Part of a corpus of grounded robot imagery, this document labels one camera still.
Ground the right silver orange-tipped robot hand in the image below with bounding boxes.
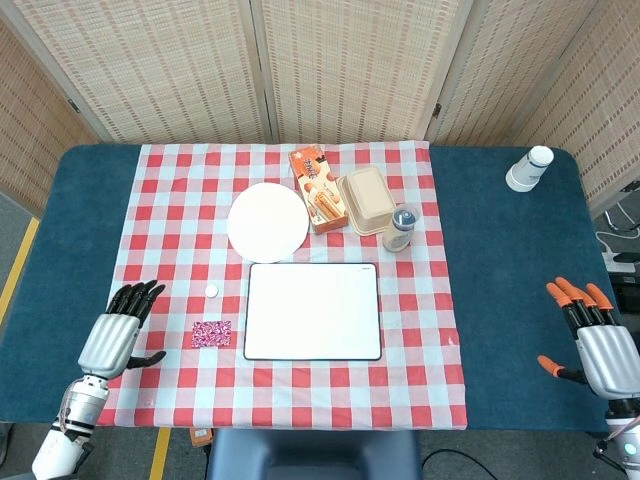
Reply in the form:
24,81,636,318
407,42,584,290
537,277,640,401

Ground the left silver black-fingered robot hand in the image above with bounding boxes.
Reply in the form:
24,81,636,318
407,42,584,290
77,279,168,381

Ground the red white checkered tablecloth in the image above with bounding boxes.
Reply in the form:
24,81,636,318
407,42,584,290
94,141,470,431

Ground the white rectangular board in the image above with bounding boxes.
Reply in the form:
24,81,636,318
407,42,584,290
243,262,384,362

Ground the black equipment box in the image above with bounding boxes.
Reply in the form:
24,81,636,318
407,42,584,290
612,272,640,324

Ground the white power strip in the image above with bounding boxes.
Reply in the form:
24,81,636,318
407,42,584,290
602,251,640,274

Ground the metal chair leg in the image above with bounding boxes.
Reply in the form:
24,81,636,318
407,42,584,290
602,204,640,234

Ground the dark blue table cover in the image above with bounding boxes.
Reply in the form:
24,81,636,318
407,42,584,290
0,143,626,434

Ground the white paper plate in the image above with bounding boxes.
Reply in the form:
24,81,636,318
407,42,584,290
226,182,311,265

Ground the dark blue padded seat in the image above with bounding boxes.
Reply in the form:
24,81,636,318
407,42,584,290
207,428,421,480

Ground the mayonnaise squeeze bottle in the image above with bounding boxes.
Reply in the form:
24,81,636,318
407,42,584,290
382,202,420,254

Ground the orange snack box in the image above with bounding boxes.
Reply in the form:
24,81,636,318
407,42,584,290
288,143,350,236

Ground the woven folding screen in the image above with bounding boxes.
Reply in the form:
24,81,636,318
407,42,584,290
0,0,640,219

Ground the beige lunch container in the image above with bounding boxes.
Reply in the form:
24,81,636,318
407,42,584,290
336,165,397,236

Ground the white power cable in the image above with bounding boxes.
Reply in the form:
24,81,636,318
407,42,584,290
594,230,640,254

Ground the black floor cable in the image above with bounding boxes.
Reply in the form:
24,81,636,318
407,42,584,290
418,448,501,480

